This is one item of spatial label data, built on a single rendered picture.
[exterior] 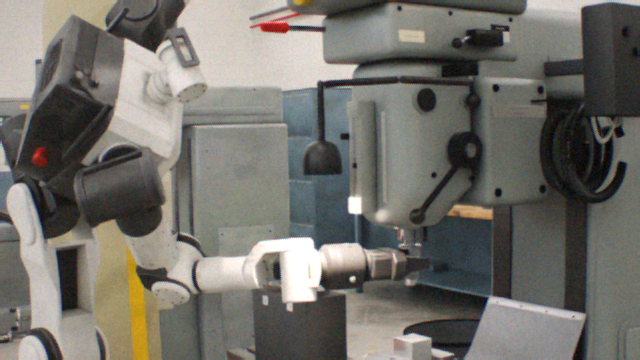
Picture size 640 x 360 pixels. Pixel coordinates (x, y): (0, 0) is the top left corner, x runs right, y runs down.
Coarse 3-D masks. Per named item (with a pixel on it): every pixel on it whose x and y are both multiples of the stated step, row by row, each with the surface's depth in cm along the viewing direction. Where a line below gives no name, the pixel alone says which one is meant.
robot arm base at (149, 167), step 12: (120, 156) 150; (132, 156) 150; (144, 156) 145; (84, 168) 150; (96, 168) 149; (144, 168) 144; (156, 168) 150; (156, 180) 143; (84, 192) 142; (156, 192) 144; (84, 204) 141; (156, 204) 146; (84, 216) 142
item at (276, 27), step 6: (264, 24) 160; (270, 24) 160; (276, 24) 161; (282, 24) 162; (288, 24) 163; (264, 30) 160; (270, 30) 161; (276, 30) 161; (282, 30) 162; (288, 30) 163; (294, 30) 164; (300, 30) 164; (306, 30) 165; (312, 30) 166; (318, 30) 166; (324, 30) 167
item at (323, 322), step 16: (272, 288) 203; (320, 288) 197; (256, 304) 206; (272, 304) 200; (288, 304) 195; (304, 304) 190; (320, 304) 192; (336, 304) 195; (256, 320) 206; (272, 320) 201; (288, 320) 195; (304, 320) 190; (320, 320) 192; (336, 320) 195; (256, 336) 207; (272, 336) 201; (288, 336) 196; (304, 336) 191; (320, 336) 193; (336, 336) 195; (256, 352) 207; (272, 352) 201; (288, 352) 196; (304, 352) 191; (320, 352) 193; (336, 352) 196
